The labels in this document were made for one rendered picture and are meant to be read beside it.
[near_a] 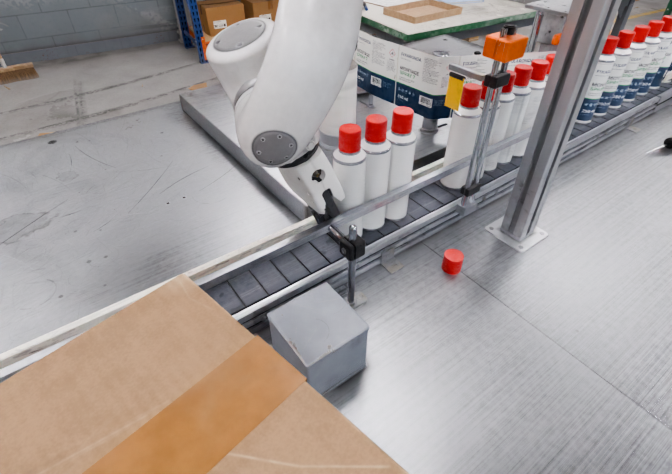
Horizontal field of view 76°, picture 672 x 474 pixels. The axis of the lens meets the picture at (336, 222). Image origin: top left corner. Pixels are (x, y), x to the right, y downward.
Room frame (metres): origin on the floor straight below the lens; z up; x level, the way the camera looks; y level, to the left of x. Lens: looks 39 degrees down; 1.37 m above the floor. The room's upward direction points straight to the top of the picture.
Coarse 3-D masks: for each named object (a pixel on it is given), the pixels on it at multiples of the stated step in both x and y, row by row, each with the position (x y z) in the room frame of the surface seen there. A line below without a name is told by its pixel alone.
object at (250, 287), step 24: (648, 96) 1.17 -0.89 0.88; (600, 120) 1.02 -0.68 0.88; (504, 168) 0.79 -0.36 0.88; (432, 192) 0.70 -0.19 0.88; (456, 192) 0.70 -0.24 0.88; (408, 216) 0.62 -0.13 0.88; (312, 240) 0.56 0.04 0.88; (336, 240) 0.56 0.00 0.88; (264, 264) 0.50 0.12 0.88; (288, 264) 0.50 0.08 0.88; (312, 264) 0.50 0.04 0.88; (216, 288) 0.44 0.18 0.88; (240, 288) 0.44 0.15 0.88; (264, 288) 0.45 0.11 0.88
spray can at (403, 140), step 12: (396, 108) 0.64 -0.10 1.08; (408, 108) 0.64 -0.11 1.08; (396, 120) 0.62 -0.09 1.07; (408, 120) 0.62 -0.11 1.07; (396, 132) 0.62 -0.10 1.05; (408, 132) 0.62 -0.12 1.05; (396, 144) 0.61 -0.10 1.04; (408, 144) 0.61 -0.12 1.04; (396, 156) 0.61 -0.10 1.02; (408, 156) 0.61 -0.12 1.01; (396, 168) 0.61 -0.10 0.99; (408, 168) 0.61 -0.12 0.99; (396, 180) 0.61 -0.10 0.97; (408, 180) 0.61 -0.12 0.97; (396, 204) 0.61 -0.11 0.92; (396, 216) 0.61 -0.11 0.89
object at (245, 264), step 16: (528, 128) 0.81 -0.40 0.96; (496, 144) 0.75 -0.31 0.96; (512, 144) 0.77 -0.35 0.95; (464, 160) 0.69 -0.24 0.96; (432, 176) 0.63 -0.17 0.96; (400, 192) 0.58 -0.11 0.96; (368, 208) 0.54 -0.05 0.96; (320, 224) 0.50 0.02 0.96; (336, 224) 0.51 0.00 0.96; (288, 240) 0.46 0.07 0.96; (304, 240) 0.47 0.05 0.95; (256, 256) 0.43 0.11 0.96; (272, 256) 0.44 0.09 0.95; (224, 272) 0.40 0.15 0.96; (240, 272) 0.41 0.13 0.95; (208, 288) 0.38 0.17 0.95; (48, 352) 0.28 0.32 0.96; (16, 368) 0.26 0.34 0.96
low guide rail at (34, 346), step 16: (416, 176) 0.71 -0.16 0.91; (304, 224) 0.56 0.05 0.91; (272, 240) 0.52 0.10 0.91; (224, 256) 0.48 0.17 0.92; (240, 256) 0.49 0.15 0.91; (192, 272) 0.44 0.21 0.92; (208, 272) 0.45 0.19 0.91; (112, 304) 0.38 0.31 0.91; (128, 304) 0.39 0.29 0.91; (80, 320) 0.36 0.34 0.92; (96, 320) 0.36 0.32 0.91; (48, 336) 0.33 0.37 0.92; (64, 336) 0.34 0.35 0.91; (16, 352) 0.31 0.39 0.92; (32, 352) 0.31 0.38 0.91; (0, 368) 0.29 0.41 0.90
